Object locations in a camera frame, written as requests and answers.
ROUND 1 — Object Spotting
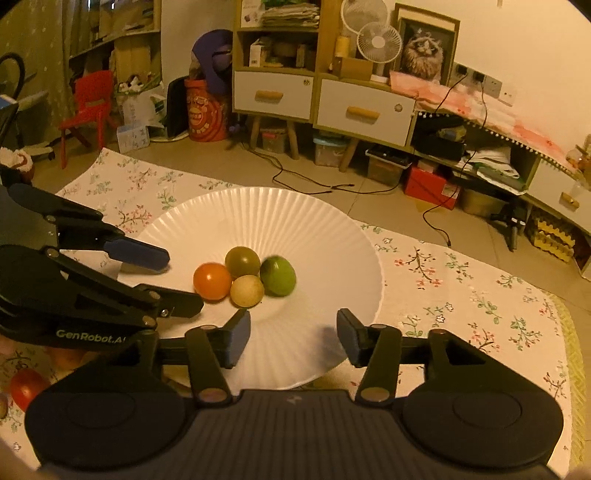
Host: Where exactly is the wooden bookshelf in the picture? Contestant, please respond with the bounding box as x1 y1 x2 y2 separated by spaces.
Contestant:
69 0 162 88

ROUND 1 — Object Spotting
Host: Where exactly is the blue white patterned box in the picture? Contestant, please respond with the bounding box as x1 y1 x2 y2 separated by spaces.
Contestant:
116 124 152 154

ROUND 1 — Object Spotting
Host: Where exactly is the grey office chair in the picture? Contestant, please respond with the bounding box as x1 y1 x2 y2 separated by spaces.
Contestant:
0 52 61 162

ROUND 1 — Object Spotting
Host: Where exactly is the black tripod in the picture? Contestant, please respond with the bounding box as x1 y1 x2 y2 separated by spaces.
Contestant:
489 205 529 252

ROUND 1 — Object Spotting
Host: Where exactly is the tall yellow shelf cabinet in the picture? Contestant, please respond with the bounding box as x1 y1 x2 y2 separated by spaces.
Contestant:
231 0 342 160

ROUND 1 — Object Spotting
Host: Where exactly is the dark green tomato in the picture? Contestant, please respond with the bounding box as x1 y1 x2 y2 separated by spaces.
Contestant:
225 246 262 278

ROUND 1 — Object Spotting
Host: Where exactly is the brown cardboard box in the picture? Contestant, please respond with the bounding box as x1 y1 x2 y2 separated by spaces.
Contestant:
332 56 374 80

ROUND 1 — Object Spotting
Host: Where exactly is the white carton box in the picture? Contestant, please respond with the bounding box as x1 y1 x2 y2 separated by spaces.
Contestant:
241 0 264 27

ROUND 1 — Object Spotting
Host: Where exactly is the small orange tomato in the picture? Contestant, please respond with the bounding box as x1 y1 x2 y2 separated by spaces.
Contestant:
193 262 232 302

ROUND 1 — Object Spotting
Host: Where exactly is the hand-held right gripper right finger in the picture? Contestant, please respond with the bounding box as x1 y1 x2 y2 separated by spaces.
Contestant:
336 308 490 404

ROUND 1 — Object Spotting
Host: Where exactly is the black flat case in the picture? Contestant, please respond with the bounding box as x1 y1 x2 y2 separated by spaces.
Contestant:
165 76 190 139

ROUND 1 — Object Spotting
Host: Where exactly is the black floor cable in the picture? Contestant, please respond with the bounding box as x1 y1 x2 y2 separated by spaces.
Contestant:
238 138 356 195

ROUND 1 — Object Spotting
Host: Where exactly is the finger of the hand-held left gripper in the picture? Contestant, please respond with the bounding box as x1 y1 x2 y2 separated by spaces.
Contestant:
9 247 205 328
9 185 171 272

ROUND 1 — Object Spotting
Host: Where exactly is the red cardboard box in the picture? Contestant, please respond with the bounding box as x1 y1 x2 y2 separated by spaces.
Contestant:
403 166 462 210

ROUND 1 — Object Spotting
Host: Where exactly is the purple fabric bag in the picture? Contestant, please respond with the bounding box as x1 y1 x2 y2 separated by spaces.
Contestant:
189 28 234 95

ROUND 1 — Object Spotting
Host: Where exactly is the orange printed bucket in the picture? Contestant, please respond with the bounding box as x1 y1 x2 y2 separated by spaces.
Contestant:
184 78 230 143

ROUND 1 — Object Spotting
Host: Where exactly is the floral curtain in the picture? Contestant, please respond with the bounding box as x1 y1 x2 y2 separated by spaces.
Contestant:
0 0 75 139

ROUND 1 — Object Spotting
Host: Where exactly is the white ribbed plate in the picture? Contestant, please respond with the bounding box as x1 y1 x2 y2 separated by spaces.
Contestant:
117 187 385 393

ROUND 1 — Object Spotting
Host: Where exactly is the clear plastic storage box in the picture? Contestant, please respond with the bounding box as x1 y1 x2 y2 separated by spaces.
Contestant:
260 128 289 154
313 134 348 167
366 148 411 186

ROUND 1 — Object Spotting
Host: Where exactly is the plain cardboard box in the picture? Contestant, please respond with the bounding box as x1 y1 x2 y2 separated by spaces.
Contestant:
462 187 504 217

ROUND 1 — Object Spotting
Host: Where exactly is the smooth red tomato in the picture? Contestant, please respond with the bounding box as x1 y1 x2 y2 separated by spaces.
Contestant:
10 368 51 413

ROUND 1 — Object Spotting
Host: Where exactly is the small white box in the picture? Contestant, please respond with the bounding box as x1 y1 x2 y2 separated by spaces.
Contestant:
249 38 271 66

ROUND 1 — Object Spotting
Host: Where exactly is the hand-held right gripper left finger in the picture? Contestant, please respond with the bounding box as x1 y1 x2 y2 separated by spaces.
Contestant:
122 308 252 408

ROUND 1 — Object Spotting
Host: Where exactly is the floral tablecloth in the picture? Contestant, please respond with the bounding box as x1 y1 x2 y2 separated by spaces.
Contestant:
0 147 586 478

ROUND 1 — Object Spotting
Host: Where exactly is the yellow white drawer cabinet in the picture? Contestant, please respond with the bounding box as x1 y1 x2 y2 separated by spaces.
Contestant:
311 58 419 171

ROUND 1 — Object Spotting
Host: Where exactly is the stack of papers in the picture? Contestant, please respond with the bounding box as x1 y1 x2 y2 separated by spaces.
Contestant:
261 2 320 29

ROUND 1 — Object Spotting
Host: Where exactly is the black power cable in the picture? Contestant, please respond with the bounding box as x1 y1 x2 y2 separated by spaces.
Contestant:
422 76 490 247

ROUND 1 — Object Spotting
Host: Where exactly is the pile of documents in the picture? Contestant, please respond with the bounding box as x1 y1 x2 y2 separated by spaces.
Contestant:
462 150 527 190

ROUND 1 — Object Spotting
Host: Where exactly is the small white fan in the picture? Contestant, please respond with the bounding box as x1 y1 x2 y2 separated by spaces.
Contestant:
357 21 403 79

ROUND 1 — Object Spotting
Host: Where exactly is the low yellow white cabinet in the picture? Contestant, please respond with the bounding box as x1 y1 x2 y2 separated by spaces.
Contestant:
411 108 591 232

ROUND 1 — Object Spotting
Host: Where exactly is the red plastic chair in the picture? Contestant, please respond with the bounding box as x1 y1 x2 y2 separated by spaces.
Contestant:
58 70 122 169

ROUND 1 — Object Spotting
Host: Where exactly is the pink cloth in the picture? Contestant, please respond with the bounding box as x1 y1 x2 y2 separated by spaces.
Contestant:
390 69 578 171

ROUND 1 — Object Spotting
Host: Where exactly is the large white fan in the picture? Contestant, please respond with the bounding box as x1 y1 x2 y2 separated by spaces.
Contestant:
340 0 389 35

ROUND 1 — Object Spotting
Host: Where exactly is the white plastic bag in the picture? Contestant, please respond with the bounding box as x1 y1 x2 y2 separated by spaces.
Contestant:
117 83 167 127

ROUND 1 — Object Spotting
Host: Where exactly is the small green round fruit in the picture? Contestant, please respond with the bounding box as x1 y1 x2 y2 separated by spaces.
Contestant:
259 255 297 297

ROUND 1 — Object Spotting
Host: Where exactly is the framed cat picture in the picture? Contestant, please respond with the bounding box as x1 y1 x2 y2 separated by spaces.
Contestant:
392 4 461 86

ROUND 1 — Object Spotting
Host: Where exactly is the cream fleece garment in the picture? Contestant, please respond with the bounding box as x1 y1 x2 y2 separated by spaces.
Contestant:
0 148 35 183

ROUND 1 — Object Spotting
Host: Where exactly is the green woven mat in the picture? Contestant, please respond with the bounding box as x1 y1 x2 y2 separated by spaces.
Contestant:
547 291 587 467

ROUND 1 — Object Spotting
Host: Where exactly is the yellow lattice rack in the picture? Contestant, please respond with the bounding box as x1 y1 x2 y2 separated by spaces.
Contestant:
531 215 580 264

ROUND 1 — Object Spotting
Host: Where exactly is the black device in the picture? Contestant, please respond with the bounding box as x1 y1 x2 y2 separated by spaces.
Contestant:
411 113 467 162

